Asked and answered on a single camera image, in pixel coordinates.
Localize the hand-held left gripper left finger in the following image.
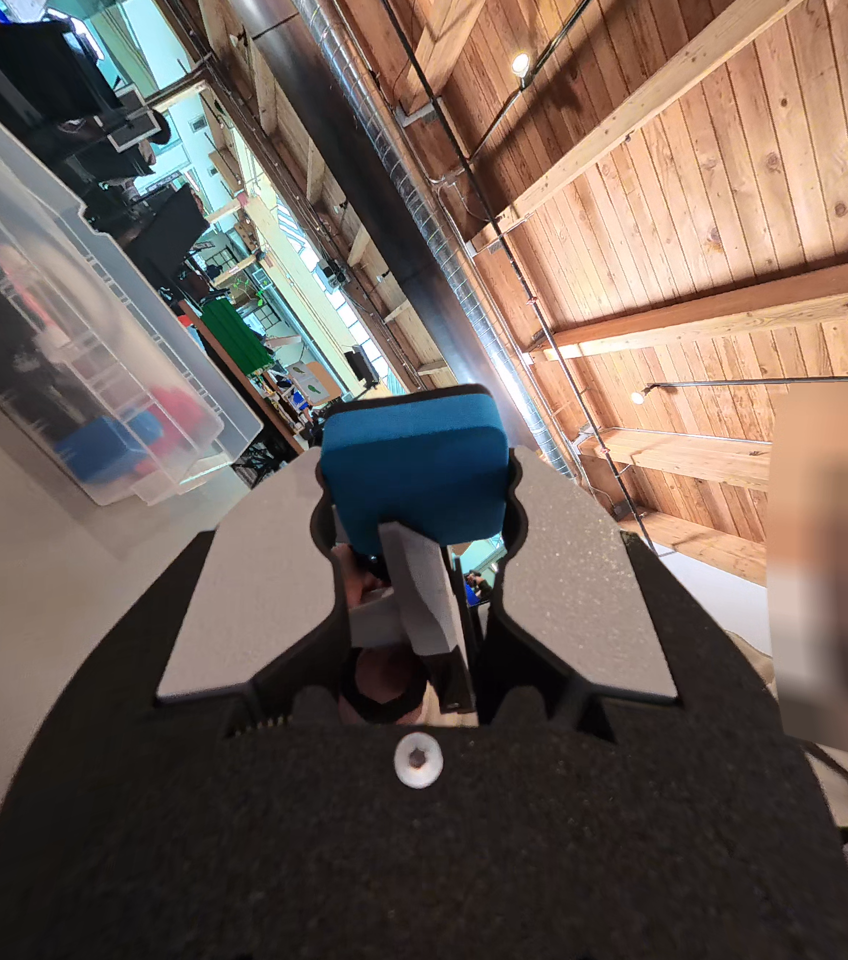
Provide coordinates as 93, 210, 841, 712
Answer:
156, 448, 355, 725

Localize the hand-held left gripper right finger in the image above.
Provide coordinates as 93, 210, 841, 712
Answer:
480, 446, 679, 725

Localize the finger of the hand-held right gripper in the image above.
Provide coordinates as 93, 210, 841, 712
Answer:
377, 521, 464, 660
349, 587, 405, 651

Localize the small blue piece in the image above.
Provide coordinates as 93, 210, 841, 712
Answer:
319, 384, 512, 550

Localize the red two-stud block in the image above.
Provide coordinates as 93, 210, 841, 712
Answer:
135, 385, 205, 471

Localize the blue single-stud block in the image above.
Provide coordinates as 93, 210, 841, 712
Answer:
55, 414, 164, 486

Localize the clear plastic storage box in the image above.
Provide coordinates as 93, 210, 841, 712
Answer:
0, 71, 265, 508

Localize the grey desk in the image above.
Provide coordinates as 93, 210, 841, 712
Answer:
0, 352, 320, 960

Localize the person's right hand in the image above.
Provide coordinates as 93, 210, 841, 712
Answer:
340, 558, 419, 705

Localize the green bin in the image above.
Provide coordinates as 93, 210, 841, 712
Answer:
199, 298, 277, 378

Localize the large silver ventilation duct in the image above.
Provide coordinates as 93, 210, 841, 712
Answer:
229, 0, 584, 483

